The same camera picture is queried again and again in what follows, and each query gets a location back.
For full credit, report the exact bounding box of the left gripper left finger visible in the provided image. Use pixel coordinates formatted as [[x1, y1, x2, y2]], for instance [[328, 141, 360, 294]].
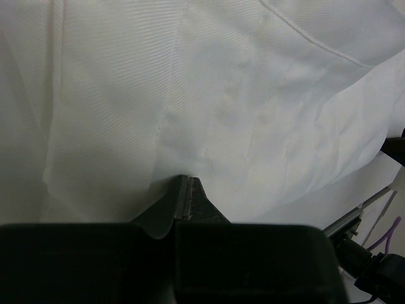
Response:
[[1, 175, 188, 303]]

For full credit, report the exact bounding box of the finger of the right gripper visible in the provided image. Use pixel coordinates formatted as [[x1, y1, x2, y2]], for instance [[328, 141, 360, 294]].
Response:
[[381, 130, 405, 167]]

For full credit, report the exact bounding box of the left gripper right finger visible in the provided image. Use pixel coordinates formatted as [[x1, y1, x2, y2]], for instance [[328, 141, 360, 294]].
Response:
[[173, 177, 348, 303]]

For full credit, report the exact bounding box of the white pleated skirt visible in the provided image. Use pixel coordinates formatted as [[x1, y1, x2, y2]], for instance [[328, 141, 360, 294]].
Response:
[[1, 1, 404, 224]]

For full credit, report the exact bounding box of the aluminium rail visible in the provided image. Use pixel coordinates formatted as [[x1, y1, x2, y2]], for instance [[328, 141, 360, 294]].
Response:
[[323, 186, 392, 238]]

